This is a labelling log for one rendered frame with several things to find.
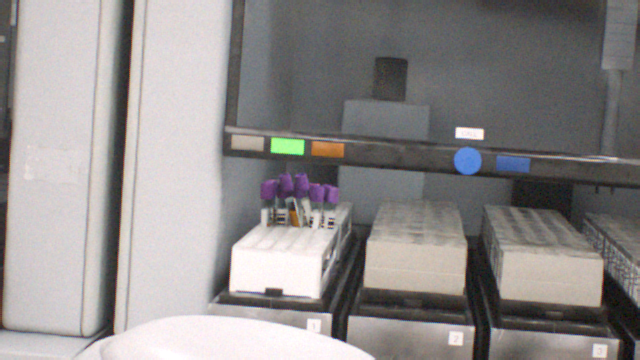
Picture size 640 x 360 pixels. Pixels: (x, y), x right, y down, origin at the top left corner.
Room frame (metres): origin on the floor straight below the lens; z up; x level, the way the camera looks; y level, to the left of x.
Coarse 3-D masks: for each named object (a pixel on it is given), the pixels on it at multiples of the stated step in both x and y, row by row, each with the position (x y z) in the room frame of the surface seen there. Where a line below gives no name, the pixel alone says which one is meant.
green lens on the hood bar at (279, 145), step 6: (276, 138) 1.49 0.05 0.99; (282, 138) 1.49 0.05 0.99; (276, 144) 1.49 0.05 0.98; (282, 144) 1.49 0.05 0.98; (288, 144) 1.49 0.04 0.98; (294, 144) 1.49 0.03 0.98; (300, 144) 1.49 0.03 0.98; (276, 150) 1.49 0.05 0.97; (282, 150) 1.49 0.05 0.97; (288, 150) 1.49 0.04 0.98; (294, 150) 1.49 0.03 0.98; (300, 150) 1.49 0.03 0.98
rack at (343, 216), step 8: (336, 208) 1.98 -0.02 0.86; (344, 208) 1.98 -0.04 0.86; (352, 208) 2.06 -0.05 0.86; (304, 216) 1.84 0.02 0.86; (320, 216) 1.86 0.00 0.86; (336, 216) 1.86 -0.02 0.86; (344, 216) 1.87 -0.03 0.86; (336, 224) 1.77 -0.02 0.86; (344, 224) 1.85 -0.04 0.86; (344, 232) 1.99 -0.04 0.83; (344, 240) 1.90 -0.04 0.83; (344, 248) 1.90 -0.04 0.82
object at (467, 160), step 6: (462, 150) 1.46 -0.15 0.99; (468, 150) 1.46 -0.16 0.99; (474, 150) 1.46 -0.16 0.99; (456, 156) 1.47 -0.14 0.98; (462, 156) 1.46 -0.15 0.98; (468, 156) 1.46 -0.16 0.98; (474, 156) 1.46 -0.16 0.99; (480, 156) 1.46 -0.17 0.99; (456, 162) 1.46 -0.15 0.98; (462, 162) 1.46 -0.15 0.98; (468, 162) 1.46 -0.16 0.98; (474, 162) 1.46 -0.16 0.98; (480, 162) 1.46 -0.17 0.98; (462, 168) 1.46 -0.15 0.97; (468, 168) 1.46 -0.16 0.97; (474, 168) 1.46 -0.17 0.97
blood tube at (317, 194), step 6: (318, 186) 1.70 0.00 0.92; (312, 192) 1.69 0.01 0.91; (318, 192) 1.69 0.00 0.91; (312, 198) 1.69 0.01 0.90; (318, 198) 1.69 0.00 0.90; (312, 204) 1.69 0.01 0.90; (318, 204) 1.69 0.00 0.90; (312, 210) 1.69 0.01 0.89; (318, 210) 1.69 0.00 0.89; (312, 216) 1.69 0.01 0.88; (318, 216) 1.69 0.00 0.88; (312, 222) 1.69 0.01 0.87; (318, 222) 1.69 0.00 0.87; (312, 228) 1.69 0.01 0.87; (318, 228) 1.70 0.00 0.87
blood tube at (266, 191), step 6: (264, 186) 1.68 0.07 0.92; (270, 186) 1.68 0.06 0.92; (264, 192) 1.68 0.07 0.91; (270, 192) 1.68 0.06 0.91; (264, 198) 1.68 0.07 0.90; (270, 198) 1.68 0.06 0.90; (264, 204) 1.68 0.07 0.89; (270, 204) 1.68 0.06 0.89; (264, 210) 1.68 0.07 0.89; (270, 210) 1.68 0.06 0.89; (264, 216) 1.68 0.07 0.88; (270, 216) 1.68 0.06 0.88; (264, 222) 1.68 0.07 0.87; (270, 222) 1.68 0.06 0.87
